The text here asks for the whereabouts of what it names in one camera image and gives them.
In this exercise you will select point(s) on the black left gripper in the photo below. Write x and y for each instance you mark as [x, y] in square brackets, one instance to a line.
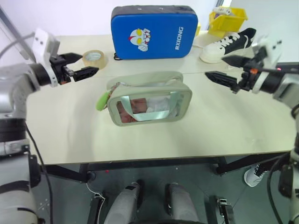
[59, 70]

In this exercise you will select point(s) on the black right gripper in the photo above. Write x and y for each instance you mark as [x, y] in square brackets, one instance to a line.
[248, 74]

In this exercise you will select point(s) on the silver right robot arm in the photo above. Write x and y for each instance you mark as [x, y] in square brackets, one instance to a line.
[286, 86]

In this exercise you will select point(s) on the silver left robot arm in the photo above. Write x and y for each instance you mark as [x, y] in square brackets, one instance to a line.
[14, 88]

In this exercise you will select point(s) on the clear packing tape roll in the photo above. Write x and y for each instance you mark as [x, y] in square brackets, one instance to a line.
[102, 61]

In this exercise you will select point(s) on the black and white sneaker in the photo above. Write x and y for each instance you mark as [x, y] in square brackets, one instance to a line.
[236, 45]

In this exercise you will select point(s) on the yellow plastic bin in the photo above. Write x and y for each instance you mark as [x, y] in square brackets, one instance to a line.
[225, 24]

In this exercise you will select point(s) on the small yellow box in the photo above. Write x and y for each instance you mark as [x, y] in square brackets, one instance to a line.
[199, 30]

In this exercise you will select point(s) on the white item in bin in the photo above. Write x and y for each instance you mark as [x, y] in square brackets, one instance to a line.
[222, 10]

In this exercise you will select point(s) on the green transparent toiletry bag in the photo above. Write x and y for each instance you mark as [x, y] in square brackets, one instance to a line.
[144, 80]

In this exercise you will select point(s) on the grey metal bar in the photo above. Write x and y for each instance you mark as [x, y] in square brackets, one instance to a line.
[17, 35]

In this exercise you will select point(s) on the blue cartoon print case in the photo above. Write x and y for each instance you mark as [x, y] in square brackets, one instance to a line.
[161, 32]

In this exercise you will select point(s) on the white sneaker black pattern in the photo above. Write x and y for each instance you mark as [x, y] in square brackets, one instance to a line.
[253, 177]

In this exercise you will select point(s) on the black stand foot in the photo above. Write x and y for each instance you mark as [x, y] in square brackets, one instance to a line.
[95, 210]
[225, 210]

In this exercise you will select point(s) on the grey right robot leg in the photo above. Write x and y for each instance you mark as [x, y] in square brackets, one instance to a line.
[181, 205]

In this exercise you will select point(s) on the grey robot leg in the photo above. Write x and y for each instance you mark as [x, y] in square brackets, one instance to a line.
[181, 205]
[125, 205]

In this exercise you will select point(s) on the grey left robot leg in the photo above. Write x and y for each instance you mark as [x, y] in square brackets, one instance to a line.
[125, 205]

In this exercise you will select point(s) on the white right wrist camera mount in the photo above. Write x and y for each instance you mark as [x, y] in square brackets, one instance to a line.
[266, 50]

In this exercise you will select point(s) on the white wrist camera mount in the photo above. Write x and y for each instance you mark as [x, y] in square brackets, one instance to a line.
[266, 50]
[43, 44]

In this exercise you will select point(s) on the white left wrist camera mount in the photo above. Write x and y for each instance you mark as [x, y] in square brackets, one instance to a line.
[43, 44]

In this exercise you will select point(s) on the black metal table frame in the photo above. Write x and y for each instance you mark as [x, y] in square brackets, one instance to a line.
[151, 164]

